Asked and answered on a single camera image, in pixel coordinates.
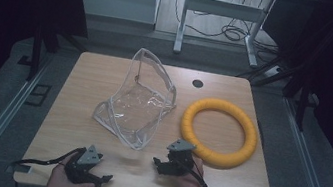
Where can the white power strip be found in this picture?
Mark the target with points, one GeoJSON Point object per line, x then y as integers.
{"type": "Point", "coordinates": [273, 71]}

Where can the white metal desk frame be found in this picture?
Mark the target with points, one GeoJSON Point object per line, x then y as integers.
{"type": "Point", "coordinates": [221, 8]}

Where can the transparent plastic zipper bag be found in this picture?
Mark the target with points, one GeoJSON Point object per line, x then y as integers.
{"type": "Point", "coordinates": [138, 109]}

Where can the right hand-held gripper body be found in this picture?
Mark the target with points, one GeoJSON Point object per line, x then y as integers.
{"type": "Point", "coordinates": [179, 156]}

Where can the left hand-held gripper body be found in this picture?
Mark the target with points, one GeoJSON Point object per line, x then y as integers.
{"type": "Point", "coordinates": [87, 157]}

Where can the black metal stand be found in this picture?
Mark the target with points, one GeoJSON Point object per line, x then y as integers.
{"type": "Point", "coordinates": [36, 52]}
{"type": "Point", "coordinates": [303, 101]}

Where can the person's left hand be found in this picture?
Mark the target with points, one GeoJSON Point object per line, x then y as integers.
{"type": "Point", "coordinates": [60, 181]}

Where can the person's right hand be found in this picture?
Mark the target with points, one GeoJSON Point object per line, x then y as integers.
{"type": "Point", "coordinates": [188, 184]}

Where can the black round table grommet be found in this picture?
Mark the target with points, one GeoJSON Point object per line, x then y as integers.
{"type": "Point", "coordinates": [197, 83]}

